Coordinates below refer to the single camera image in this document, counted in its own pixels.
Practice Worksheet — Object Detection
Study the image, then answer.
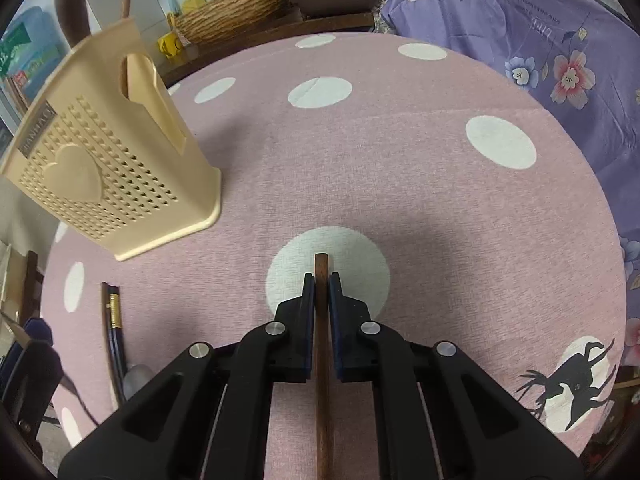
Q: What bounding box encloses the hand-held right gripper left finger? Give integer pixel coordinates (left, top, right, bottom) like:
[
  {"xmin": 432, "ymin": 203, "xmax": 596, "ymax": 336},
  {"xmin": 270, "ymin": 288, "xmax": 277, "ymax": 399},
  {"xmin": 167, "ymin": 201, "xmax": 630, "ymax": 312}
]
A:
[{"xmin": 57, "ymin": 272, "xmax": 317, "ymax": 480}]

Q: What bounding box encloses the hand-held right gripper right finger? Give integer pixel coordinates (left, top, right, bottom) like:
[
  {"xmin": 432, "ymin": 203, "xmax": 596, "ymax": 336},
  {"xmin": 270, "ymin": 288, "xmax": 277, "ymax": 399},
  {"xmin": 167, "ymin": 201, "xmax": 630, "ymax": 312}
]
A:
[{"xmin": 327, "ymin": 271, "xmax": 586, "ymax": 480}]

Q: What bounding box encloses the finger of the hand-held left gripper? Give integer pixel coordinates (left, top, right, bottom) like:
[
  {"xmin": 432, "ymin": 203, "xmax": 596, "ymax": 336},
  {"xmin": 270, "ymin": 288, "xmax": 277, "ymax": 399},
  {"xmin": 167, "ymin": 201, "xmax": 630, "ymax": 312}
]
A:
[{"xmin": 0, "ymin": 317, "xmax": 65, "ymax": 433}]

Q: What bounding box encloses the cream plastic utensil holder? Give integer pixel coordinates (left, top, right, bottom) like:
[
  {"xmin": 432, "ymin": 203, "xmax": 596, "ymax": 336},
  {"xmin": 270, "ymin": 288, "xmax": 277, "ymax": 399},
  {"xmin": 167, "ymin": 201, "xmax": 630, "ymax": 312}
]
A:
[{"xmin": 0, "ymin": 17, "xmax": 222, "ymax": 262}]

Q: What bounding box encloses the wooden handled metal spoon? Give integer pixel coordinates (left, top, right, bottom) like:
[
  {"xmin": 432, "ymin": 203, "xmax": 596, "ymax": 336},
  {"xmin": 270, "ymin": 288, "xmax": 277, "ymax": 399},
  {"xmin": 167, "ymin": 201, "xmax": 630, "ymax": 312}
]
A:
[{"xmin": 54, "ymin": 0, "xmax": 94, "ymax": 49}]

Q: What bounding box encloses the dark chopstick with gold band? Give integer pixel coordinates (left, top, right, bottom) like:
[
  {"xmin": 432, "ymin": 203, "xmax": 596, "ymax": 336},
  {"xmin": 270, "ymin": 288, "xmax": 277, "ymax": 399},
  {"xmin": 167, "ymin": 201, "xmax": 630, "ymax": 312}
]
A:
[
  {"xmin": 108, "ymin": 284, "xmax": 129, "ymax": 401},
  {"xmin": 101, "ymin": 282, "xmax": 124, "ymax": 408}
]

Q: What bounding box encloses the small metal spoon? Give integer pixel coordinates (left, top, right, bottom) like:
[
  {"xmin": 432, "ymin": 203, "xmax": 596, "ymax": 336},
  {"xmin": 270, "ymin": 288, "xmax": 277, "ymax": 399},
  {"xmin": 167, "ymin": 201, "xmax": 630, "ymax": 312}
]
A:
[{"xmin": 122, "ymin": 364, "xmax": 153, "ymax": 402}]

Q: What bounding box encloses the blue water jug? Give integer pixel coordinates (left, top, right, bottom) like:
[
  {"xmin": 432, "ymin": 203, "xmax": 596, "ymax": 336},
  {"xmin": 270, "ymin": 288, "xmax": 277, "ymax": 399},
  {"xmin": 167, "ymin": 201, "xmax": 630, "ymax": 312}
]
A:
[{"xmin": 0, "ymin": 6, "xmax": 67, "ymax": 107}]

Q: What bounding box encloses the small yellow cup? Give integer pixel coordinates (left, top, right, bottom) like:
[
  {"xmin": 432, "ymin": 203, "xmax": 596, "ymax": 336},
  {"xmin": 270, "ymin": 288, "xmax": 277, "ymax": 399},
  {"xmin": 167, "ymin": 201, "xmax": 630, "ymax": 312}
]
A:
[{"xmin": 158, "ymin": 30, "xmax": 189, "ymax": 59}]

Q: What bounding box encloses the woven basket basin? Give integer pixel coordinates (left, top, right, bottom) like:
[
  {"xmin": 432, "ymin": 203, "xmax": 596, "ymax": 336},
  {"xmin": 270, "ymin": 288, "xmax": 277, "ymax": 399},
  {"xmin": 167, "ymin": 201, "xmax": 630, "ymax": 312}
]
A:
[{"xmin": 172, "ymin": 0, "xmax": 287, "ymax": 46}]

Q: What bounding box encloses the purple floral cloth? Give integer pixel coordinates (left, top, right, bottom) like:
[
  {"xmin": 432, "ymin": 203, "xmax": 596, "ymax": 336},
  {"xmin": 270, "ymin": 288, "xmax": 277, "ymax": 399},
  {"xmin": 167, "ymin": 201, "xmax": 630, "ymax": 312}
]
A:
[{"xmin": 380, "ymin": 0, "xmax": 640, "ymax": 361}]

